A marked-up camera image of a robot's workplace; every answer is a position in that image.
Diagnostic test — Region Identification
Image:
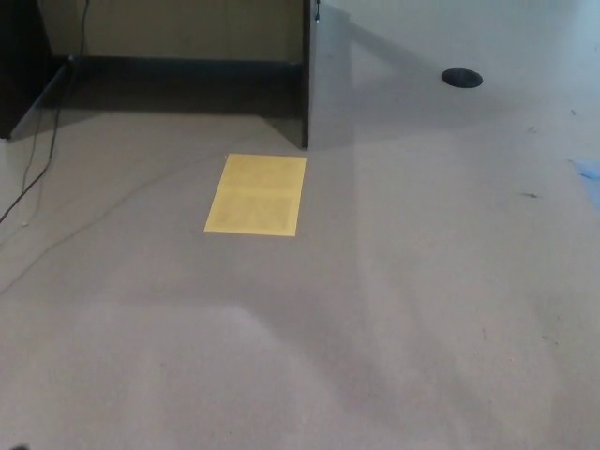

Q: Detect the yellow paper sheet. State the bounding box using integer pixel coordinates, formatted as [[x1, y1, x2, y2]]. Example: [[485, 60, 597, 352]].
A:
[[202, 153, 308, 238]]

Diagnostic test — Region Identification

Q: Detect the dark wooden desk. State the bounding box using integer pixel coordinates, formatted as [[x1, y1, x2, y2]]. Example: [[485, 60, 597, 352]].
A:
[[0, 0, 356, 151]]

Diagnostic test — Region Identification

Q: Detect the black round floor cover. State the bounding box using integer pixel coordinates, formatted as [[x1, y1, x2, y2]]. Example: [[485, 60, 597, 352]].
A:
[[440, 67, 484, 88]]

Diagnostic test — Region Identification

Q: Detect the blue plastic scrap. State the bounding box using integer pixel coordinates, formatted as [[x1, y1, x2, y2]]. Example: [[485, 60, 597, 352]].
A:
[[565, 157, 600, 183]]

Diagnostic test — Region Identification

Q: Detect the thin grey cable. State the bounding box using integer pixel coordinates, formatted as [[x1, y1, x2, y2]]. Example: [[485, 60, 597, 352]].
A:
[[0, 154, 230, 296]]

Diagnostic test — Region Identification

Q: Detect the thick black cable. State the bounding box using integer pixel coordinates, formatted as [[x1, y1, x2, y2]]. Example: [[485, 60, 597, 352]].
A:
[[0, 0, 93, 224]]

